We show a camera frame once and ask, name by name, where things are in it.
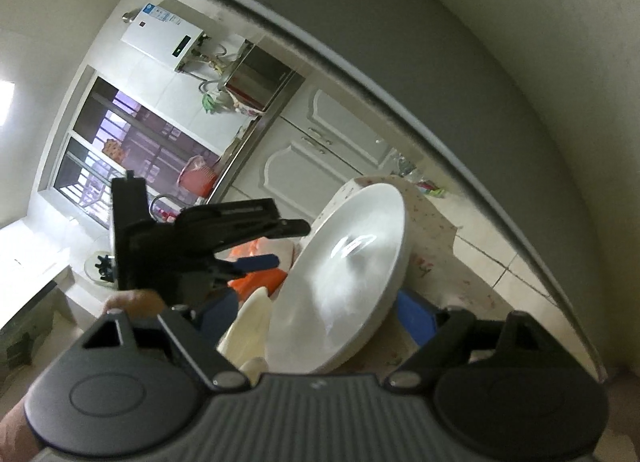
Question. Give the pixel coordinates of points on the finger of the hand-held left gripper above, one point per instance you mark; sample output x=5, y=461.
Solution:
x=255, y=263
x=235, y=222

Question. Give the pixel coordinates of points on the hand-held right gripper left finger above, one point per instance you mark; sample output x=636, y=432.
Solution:
x=220, y=311

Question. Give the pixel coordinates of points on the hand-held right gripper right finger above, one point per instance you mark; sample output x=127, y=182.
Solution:
x=415, y=317

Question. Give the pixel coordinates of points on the cream bowl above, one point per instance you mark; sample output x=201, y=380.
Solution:
x=250, y=327

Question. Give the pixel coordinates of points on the large white plate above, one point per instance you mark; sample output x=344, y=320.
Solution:
x=340, y=272

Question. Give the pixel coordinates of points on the person's left hand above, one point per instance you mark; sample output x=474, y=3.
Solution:
x=135, y=301

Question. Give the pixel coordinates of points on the orange tissue pack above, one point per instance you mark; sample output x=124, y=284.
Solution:
x=260, y=282

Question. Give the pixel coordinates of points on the round glass disc black fitting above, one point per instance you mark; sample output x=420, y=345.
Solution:
x=102, y=264

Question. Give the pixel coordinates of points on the metal faucet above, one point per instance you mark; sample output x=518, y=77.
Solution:
x=162, y=202

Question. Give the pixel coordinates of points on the pink plastic basket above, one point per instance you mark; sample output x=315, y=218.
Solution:
x=197, y=176

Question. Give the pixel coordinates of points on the kitchen window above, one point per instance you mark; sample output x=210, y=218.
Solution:
x=145, y=142

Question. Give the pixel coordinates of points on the white upper kitchen cabinets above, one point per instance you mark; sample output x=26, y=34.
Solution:
x=30, y=252

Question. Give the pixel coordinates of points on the white kitchen cabinets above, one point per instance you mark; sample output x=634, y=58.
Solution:
x=30, y=252
x=320, y=142

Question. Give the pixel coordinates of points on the white lower kitchen cabinets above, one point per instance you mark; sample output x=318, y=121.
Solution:
x=320, y=142

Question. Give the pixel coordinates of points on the green cloth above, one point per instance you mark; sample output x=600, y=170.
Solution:
x=212, y=102

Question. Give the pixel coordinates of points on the grey range hood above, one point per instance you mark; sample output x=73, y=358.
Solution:
x=27, y=327

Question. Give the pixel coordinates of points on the steel box appliance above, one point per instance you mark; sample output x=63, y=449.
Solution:
x=255, y=75

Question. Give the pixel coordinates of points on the metal water pipes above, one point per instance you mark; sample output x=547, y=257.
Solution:
x=215, y=65

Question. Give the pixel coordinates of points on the white water heater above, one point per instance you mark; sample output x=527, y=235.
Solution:
x=160, y=37

